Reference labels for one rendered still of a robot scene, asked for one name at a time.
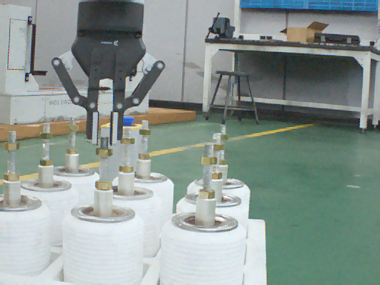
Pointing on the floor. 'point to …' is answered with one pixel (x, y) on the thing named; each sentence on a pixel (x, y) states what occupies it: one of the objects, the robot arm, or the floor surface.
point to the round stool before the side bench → (238, 96)
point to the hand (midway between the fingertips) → (104, 128)
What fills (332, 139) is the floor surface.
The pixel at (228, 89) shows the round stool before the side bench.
